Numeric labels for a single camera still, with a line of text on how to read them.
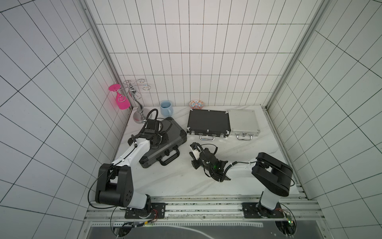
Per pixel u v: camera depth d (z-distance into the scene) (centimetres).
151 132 68
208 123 104
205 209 74
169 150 90
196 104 121
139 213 67
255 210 73
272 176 46
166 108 111
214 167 67
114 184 43
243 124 104
